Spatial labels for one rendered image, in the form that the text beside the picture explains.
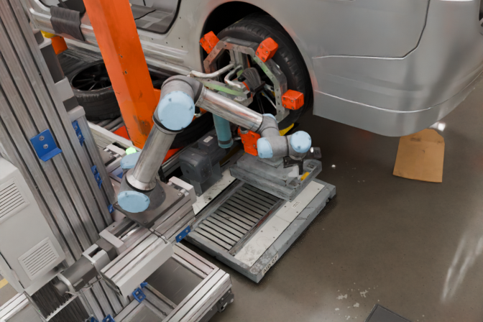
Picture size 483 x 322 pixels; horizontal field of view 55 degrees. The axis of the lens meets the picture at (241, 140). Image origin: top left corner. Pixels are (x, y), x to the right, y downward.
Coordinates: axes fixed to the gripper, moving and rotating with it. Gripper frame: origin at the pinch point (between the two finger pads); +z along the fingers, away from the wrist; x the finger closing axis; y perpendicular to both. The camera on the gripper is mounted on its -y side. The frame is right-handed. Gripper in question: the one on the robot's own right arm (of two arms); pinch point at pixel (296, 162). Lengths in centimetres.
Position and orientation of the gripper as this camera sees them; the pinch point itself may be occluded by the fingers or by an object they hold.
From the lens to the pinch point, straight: 200.9
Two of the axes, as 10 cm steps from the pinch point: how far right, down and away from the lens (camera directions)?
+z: 0.0, 2.8, 9.6
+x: 1.8, 9.5, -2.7
